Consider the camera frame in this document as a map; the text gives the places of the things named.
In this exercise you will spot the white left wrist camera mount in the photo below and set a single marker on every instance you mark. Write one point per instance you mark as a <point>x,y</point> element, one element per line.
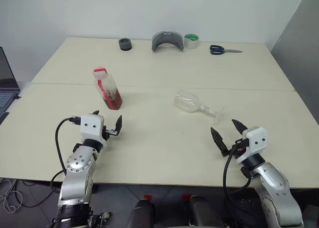
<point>91,124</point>

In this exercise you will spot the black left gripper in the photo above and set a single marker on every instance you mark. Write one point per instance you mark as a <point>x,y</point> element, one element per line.
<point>109,132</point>

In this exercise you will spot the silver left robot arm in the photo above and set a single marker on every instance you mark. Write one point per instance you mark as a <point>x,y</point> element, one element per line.
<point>77,163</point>

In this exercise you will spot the grey curved visor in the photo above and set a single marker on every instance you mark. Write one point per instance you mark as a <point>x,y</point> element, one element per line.
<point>157,42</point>

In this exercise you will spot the dark laptop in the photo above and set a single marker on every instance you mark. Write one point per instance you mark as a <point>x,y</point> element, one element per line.
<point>7,73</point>

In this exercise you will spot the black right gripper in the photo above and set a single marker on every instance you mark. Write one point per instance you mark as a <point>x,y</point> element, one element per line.
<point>238,144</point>

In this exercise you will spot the black round cap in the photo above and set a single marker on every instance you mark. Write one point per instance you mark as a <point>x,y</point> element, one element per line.
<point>125,44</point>

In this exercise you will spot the clear plastic wine glass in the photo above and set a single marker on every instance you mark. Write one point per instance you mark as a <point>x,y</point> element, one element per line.
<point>185,101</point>

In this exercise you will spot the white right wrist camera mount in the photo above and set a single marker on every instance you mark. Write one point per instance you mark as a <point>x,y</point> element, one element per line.
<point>258,141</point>

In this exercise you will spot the tape roll with green core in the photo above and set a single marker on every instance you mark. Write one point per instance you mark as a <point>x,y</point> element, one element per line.
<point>191,42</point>

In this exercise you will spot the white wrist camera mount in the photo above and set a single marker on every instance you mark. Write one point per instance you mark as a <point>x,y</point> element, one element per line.
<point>258,141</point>
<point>91,124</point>

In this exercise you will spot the plastic bottle with red liquid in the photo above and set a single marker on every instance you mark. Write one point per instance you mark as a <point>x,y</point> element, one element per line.
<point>113,98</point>

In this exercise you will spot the grey partition panel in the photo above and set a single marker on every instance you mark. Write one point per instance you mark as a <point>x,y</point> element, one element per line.
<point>299,51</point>

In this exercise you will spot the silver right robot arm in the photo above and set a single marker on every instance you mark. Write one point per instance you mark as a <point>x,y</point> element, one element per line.
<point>274,183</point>

